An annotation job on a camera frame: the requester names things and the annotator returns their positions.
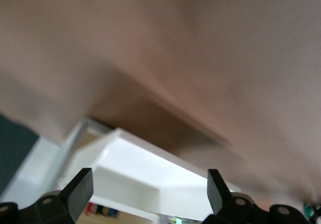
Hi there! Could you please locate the brown table cover sheet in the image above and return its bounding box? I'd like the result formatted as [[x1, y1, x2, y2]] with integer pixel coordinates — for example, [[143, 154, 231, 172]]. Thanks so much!
[[0, 0, 321, 221]]

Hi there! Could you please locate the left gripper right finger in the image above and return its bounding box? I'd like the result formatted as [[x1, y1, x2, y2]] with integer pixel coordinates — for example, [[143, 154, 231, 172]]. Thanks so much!
[[204, 168, 312, 224]]

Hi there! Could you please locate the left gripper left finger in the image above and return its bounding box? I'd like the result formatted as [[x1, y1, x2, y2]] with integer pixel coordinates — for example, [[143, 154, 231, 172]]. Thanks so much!
[[0, 167, 95, 224]]

